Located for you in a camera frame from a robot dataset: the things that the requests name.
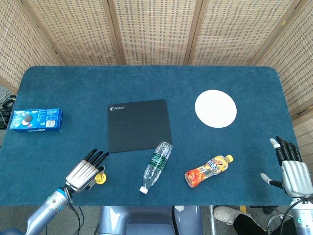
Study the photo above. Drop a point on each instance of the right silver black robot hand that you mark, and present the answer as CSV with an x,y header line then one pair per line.
x,y
294,176

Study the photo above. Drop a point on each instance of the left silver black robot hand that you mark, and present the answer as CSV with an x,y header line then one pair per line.
x,y
79,173

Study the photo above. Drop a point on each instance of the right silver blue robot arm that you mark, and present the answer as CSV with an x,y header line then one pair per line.
x,y
303,220

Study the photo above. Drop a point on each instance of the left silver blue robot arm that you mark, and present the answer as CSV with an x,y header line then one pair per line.
x,y
46,208

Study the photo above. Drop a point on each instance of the yellow scalloped plastic cap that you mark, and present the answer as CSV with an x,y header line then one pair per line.
x,y
101,180

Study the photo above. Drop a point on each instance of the blue Oreo cookie box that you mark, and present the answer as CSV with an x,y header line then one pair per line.
x,y
36,120

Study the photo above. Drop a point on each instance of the black trouser leg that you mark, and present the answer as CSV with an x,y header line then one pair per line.
x,y
244,225

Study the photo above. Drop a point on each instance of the blue table cloth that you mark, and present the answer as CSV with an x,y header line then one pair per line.
x,y
73,98

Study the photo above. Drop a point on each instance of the clear green-label water bottle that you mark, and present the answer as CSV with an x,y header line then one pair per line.
x,y
155,167

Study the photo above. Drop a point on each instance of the black mouse pad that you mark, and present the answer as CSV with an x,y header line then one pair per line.
x,y
139,126

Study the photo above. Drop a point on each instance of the white sneaker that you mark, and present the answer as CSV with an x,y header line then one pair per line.
x,y
225,214

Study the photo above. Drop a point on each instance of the blue-grey robot torso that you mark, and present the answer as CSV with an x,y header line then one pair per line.
x,y
146,220

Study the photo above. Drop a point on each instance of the orange yellow juice bottle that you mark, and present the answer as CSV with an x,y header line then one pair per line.
x,y
207,171

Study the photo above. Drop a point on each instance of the black floor power box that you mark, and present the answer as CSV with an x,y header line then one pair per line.
x,y
3,120

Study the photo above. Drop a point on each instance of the grey metal table leg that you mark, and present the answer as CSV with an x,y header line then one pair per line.
x,y
212,220

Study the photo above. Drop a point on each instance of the white round plate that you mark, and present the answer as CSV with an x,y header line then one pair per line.
x,y
215,109

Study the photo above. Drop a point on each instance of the woven wooden folding screen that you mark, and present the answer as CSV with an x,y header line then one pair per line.
x,y
156,31

